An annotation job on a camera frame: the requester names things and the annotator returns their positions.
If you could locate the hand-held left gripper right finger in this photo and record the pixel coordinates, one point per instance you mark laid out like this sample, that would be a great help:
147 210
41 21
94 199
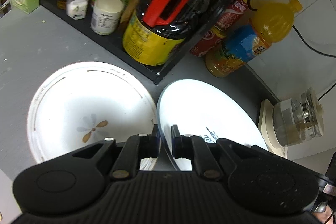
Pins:
176 140

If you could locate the deep white script-print plate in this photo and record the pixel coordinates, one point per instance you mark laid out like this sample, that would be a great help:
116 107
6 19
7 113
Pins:
204 103

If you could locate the white flower-print plate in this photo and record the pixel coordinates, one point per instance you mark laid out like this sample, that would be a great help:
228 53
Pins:
78 98

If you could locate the black metal shelf rack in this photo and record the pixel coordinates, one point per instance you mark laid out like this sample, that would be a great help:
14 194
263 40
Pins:
105 41

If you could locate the red drink can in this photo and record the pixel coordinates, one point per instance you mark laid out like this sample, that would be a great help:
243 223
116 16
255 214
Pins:
231 12
207 41

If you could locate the glass kettle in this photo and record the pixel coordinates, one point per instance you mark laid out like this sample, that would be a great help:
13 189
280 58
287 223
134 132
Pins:
296 119

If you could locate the cream kettle base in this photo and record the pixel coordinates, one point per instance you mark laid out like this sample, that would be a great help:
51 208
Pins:
266 121

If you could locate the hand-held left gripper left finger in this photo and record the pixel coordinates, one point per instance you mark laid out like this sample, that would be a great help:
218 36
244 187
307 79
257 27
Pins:
155 140

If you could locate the orange juice bottle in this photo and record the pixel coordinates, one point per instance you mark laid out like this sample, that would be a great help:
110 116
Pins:
236 48

